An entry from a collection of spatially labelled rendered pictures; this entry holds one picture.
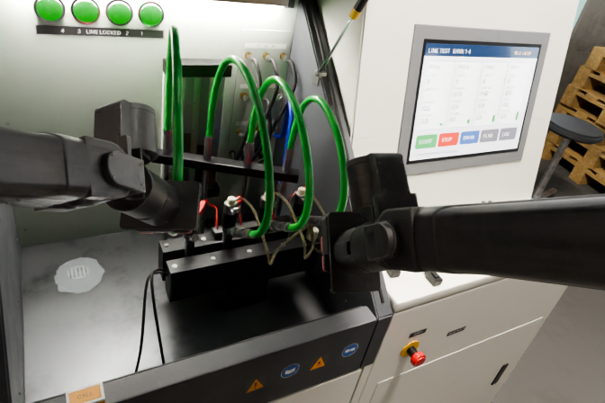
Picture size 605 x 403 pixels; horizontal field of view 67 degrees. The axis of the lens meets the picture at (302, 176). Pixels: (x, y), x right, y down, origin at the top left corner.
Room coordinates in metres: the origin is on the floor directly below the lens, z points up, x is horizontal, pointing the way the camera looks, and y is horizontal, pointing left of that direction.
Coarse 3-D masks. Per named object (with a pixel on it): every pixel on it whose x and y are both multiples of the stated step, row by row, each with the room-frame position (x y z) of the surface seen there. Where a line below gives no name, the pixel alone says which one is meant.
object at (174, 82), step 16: (176, 32) 0.71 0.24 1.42; (176, 48) 0.67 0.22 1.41; (176, 64) 0.64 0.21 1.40; (176, 80) 0.61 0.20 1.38; (176, 96) 0.59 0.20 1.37; (176, 112) 0.58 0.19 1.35; (176, 128) 0.56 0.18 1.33; (176, 144) 0.55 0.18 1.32; (176, 160) 0.54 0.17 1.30; (176, 176) 0.53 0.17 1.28
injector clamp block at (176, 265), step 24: (168, 240) 0.73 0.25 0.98; (216, 240) 0.76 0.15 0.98; (240, 240) 0.78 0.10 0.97; (168, 264) 0.66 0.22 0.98; (192, 264) 0.67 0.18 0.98; (216, 264) 0.69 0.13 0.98; (240, 264) 0.72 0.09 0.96; (264, 264) 0.75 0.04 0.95; (288, 264) 0.78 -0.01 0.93; (312, 264) 0.82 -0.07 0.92; (168, 288) 0.64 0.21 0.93; (192, 288) 0.66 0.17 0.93; (216, 288) 0.69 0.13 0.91; (240, 288) 0.72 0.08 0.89; (264, 288) 0.75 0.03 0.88
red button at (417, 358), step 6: (414, 342) 0.74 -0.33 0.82; (402, 348) 0.73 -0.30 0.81; (408, 348) 0.73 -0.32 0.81; (414, 348) 0.73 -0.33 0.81; (402, 354) 0.73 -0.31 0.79; (408, 354) 0.74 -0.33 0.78; (414, 354) 0.71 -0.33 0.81; (420, 354) 0.71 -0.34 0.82; (414, 360) 0.70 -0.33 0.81; (420, 360) 0.70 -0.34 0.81; (414, 366) 0.70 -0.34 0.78
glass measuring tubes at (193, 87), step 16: (192, 64) 0.94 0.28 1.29; (208, 64) 0.96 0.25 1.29; (192, 80) 0.95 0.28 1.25; (208, 80) 0.97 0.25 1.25; (224, 80) 0.99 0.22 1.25; (192, 96) 0.95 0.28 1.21; (208, 96) 0.97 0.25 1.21; (224, 96) 1.01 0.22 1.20; (192, 112) 0.95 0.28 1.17; (192, 128) 0.97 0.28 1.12; (192, 144) 0.97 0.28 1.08; (160, 176) 0.94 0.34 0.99; (192, 176) 0.98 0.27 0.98; (208, 192) 0.97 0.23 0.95
